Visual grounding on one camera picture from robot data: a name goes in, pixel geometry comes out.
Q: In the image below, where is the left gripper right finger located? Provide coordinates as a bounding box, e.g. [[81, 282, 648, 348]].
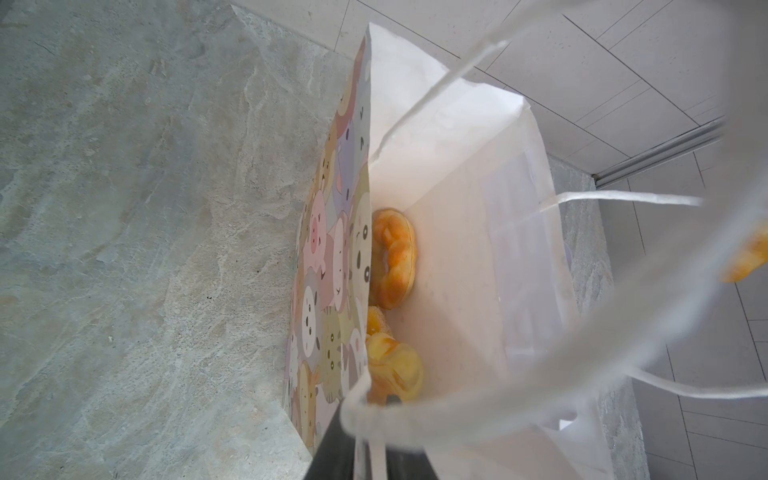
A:
[[385, 449, 439, 480]]

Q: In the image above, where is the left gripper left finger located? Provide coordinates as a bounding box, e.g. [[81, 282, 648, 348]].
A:
[[303, 405, 356, 480]]

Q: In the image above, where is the striped fake bread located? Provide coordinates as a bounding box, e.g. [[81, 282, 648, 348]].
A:
[[366, 332, 425, 405]]

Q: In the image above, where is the white cartoon paper bag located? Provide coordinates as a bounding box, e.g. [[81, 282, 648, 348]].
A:
[[284, 1, 767, 479]]

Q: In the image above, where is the ring shaped fake bread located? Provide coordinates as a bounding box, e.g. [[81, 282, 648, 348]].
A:
[[370, 208, 418, 310]]

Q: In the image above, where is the fake croissant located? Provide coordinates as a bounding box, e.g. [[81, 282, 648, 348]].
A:
[[721, 221, 768, 283]]

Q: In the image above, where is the orange oval fake bread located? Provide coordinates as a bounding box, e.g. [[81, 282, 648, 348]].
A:
[[366, 306, 391, 336]]

